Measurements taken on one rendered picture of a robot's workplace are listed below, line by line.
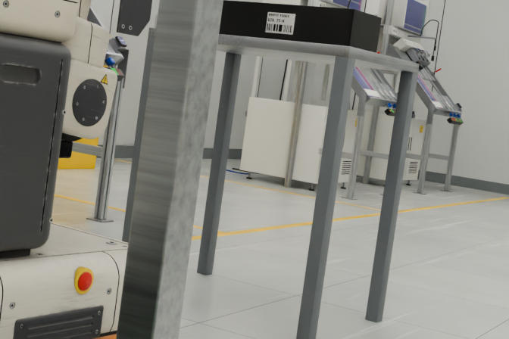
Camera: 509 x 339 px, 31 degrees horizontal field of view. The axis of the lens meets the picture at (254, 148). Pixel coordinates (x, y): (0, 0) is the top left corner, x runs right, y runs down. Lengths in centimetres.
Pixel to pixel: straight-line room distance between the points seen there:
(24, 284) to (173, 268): 116
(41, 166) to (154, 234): 118
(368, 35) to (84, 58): 97
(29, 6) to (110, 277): 57
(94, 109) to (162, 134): 148
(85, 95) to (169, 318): 146
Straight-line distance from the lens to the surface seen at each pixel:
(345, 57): 247
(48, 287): 177
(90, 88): 203
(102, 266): 188
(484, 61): 953
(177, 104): 56
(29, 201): 174
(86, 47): 202
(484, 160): 947
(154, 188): 57
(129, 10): 208
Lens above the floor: 64
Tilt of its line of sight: 3 degrees down
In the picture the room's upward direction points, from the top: 8 degrees clockwise
